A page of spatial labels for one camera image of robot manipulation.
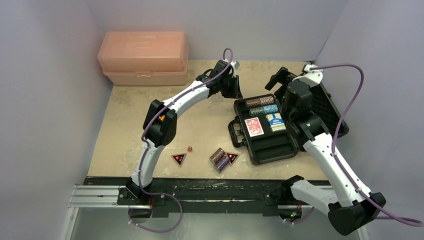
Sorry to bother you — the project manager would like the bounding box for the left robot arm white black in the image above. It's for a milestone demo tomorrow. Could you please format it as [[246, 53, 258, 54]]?
[[125, 59, 243, 205]]

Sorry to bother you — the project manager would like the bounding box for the purple poker chip stack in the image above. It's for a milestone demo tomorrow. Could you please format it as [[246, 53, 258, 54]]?
[[214, 155, 230, 173]]

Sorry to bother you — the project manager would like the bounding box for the purple cable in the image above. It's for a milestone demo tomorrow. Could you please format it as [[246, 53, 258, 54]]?
[[127, 47, 234, 234], [281, 63, 424, 228]]

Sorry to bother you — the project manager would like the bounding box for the pink plastic storage box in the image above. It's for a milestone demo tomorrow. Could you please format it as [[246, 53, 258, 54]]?
[[97, 31, 189, 86]]

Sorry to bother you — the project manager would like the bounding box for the brown chip row in case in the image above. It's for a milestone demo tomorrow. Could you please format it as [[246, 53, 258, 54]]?
[[245, 96, 275, 108]]

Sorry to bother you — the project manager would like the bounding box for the aluminium frame rail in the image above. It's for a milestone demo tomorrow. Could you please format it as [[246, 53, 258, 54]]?
[[67, 184, 370, 240]]

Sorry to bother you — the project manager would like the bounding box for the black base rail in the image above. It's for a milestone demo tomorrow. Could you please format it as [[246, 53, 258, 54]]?
[[83, 177, 307, 221]]

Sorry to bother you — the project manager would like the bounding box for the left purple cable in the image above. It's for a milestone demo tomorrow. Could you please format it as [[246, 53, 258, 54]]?
[[127, 47, 234, 234]]

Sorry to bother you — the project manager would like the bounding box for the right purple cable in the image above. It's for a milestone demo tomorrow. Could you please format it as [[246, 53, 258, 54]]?
[[281, 63, 424, 228]]

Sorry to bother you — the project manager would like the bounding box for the all-in triangle button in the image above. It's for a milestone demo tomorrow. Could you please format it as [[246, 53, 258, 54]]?
[[171, 153, 187, 167], [226, 152, 240, 166]]

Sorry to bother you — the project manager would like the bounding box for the blue playing card deck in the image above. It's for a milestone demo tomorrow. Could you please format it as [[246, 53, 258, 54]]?
[[266, 112, 286, 132]]

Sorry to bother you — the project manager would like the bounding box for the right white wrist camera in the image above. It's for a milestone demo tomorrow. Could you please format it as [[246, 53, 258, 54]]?
[[292, 64, 323, 88]]

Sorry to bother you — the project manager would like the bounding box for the blue chip row in case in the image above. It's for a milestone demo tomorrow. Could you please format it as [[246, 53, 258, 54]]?
[[249, 104, 279, 116]]

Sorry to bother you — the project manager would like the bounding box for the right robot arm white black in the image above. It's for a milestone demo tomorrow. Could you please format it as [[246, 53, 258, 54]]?
[[265, 65, 386, 236]]

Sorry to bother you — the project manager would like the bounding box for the black poker set case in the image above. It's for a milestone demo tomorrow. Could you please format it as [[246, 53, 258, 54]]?
[[228, 80, 349, 165]]

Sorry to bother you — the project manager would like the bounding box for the red playing card deck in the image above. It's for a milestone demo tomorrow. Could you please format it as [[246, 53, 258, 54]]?
[[244, 117, 264, 138]]

